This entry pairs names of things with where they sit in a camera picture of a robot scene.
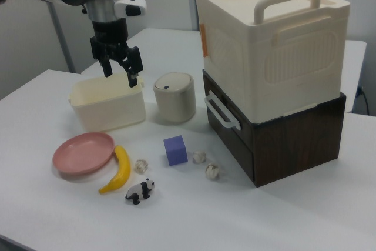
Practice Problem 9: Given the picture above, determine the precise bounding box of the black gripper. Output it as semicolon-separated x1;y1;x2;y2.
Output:
90;18;145;88

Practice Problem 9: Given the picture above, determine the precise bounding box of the purple cube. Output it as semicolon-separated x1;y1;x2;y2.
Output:
163;135;189;167

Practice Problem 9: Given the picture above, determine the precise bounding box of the pink plate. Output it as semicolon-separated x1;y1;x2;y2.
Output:
52;132;116;175

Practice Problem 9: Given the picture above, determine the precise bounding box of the cream open plastic bin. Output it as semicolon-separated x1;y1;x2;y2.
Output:
68;74;147;133

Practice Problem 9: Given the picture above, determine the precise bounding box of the small beige lidded trash can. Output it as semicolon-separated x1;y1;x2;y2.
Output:
153;71;197;123

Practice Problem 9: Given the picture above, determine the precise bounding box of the orange tape strip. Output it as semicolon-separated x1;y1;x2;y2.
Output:
200;23;209;57

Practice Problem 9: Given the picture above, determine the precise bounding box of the yellow banana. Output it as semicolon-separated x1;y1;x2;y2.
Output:
98;145;132;195

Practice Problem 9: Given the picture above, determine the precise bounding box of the crumpled paper ball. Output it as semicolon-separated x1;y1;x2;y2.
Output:
204;162;221;180
192;150;208;164
134;158;149;173

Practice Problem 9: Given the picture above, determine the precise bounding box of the panda toy figure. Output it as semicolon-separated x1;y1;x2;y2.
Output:
125;178;156;205

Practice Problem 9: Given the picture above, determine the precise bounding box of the large cream storage box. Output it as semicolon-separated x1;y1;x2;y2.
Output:
195;0;353;125

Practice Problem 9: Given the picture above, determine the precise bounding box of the dark wood drawer box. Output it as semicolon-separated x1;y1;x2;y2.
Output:
202;68;347;188

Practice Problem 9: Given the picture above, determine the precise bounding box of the white drawer handle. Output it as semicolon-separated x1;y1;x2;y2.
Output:
204;91;242;130

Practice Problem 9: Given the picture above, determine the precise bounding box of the thin dark wall cable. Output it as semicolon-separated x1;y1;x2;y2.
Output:
357;86;371;115

